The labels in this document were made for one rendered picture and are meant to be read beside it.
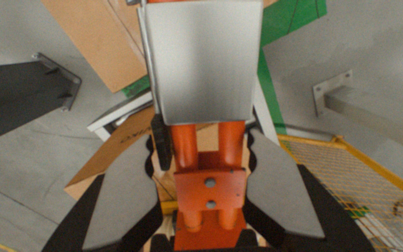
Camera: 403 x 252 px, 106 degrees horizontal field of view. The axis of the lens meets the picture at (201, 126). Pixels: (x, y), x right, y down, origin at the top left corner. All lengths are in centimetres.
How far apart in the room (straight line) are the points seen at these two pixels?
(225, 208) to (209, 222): 5
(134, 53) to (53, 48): 91
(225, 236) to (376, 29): 167
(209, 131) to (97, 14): 58
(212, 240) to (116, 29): 67
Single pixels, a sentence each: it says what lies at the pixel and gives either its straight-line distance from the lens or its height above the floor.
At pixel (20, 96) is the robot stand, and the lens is 121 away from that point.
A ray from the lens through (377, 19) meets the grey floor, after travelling 172.
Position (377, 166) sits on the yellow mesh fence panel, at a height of 39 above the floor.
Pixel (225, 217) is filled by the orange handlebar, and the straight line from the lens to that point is 20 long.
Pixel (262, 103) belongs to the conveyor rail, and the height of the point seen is 59.
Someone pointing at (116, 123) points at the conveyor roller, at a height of 55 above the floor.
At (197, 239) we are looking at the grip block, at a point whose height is 110.
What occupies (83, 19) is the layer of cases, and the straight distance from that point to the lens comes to 76.
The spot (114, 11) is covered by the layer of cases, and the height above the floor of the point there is 54.
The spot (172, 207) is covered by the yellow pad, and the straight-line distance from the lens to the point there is 39.
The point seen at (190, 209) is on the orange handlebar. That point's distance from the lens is 17.
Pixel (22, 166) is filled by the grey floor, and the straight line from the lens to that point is 230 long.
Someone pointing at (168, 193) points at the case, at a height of 95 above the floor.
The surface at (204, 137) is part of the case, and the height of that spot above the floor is 95.
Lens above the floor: 119
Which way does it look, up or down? 62 degrees down
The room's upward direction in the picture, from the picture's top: 175 degrees clockwise
